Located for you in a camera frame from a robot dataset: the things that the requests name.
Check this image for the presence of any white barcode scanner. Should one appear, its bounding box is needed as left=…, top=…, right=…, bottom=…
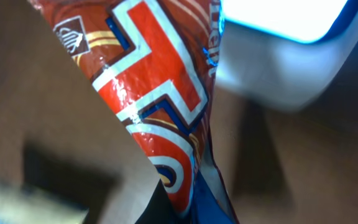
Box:
left=217, top=1, right=358, bottom=111

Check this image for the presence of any orange Top chocolate bar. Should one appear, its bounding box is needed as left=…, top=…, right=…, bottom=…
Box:
left=32, top=0, right=238, bottom=223

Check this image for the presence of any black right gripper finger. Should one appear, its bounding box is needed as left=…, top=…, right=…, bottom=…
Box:
left=135, top=181, right=179, bottom=224

